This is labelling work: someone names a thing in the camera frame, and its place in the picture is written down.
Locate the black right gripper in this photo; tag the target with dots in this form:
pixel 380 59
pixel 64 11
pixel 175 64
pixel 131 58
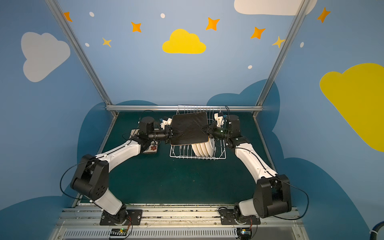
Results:
pixel 212 129

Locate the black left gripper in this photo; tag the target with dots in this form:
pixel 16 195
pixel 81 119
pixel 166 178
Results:
pixel 168 134

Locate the white round plate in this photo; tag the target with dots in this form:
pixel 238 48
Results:
pixel 210 147
pixel 204 150
pixel 195 149
pixel 199 150

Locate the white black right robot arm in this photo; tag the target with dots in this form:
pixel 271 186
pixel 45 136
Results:
pixel 272 195

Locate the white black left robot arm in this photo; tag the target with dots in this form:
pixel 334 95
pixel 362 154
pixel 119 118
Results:
pixel 91 178

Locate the right small circuit board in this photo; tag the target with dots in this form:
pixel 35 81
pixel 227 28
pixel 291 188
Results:
pixel 244 234

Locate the small circuit board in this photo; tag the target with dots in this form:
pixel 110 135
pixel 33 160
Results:
pixel 244 234
pixel 118 234

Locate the left small circuit board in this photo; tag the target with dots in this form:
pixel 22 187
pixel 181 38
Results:
pixel 118 234

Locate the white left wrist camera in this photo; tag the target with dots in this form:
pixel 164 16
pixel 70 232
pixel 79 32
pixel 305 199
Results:
pixel 166 122

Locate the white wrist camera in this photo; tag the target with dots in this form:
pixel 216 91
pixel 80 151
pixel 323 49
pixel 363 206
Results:
pixel 166 122
pixel 220 119

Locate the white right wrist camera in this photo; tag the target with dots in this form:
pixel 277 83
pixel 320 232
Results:
pixel 220 119

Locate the aluminium back frame rail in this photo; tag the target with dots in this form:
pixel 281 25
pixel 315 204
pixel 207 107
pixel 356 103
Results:
pixel 127 108

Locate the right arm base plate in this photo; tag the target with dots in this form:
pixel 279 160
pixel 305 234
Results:
pixel 234 217

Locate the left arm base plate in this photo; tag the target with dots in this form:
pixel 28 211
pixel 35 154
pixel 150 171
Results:
pixel 135 216

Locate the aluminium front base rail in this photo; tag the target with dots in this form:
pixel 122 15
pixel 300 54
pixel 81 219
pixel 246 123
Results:
pixel 174 222

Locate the aluminium right corner post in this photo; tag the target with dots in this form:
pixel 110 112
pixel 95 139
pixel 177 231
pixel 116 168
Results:
pixel 290 37

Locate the aluminium corner post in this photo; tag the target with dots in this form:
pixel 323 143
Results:
pixel 290 37
pixel 64 24

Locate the aluminium left corner post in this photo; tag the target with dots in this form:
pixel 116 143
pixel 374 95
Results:
pixel 64 24

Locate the black hose corner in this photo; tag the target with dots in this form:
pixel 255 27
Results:
pixel 375 230

